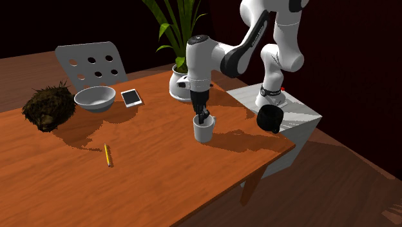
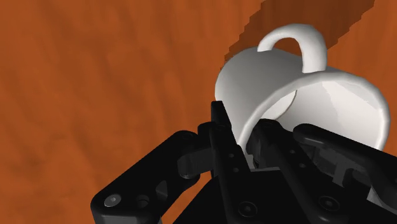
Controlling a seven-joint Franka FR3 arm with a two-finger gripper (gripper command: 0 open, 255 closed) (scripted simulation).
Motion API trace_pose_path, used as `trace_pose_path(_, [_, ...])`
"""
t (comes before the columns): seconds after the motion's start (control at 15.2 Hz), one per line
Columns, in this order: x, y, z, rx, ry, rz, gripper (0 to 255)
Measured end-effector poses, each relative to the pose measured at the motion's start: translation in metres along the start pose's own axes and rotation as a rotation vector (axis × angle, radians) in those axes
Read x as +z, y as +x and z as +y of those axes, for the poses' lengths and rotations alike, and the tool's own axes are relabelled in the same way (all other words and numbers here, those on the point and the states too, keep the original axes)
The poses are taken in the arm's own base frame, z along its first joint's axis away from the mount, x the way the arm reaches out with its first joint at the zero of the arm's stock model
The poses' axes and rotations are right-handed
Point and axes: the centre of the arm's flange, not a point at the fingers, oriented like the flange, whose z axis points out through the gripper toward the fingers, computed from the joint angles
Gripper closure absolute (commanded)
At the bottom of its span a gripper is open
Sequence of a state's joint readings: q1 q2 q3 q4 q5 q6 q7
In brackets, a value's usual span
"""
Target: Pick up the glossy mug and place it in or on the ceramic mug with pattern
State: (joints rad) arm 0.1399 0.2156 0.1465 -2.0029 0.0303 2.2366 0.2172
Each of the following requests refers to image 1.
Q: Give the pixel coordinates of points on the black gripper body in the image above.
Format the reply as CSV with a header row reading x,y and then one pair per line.
x,y
198,99

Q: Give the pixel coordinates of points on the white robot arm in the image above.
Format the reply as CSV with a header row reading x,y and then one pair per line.
x,y
201,59

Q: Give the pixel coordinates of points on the green plant in white pot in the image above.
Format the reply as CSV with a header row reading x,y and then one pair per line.
x,y
178,80

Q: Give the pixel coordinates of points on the white cup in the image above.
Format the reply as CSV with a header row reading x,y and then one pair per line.
x,y
203,133

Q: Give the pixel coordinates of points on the white smartphone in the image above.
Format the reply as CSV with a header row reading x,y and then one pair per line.
x,y
131,97

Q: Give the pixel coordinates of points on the black mug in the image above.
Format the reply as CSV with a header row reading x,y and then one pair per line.
x,y
269,118

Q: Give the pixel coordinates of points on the brown wooden table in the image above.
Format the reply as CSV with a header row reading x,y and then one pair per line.
x,y
157,185

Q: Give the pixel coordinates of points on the grey bowl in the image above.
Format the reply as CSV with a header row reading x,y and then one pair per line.
x,y
94,99

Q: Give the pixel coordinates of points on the grey robot stand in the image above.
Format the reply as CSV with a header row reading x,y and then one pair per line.
x,y
301,125

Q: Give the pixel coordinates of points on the yellow pencil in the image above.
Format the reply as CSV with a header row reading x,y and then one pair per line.
x,y
107,154

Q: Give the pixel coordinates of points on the grey chair with round holes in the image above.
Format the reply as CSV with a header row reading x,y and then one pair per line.
x,y
84,50

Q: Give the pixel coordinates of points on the dark brown furry lump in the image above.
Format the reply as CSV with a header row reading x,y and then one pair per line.
x,y
47,107

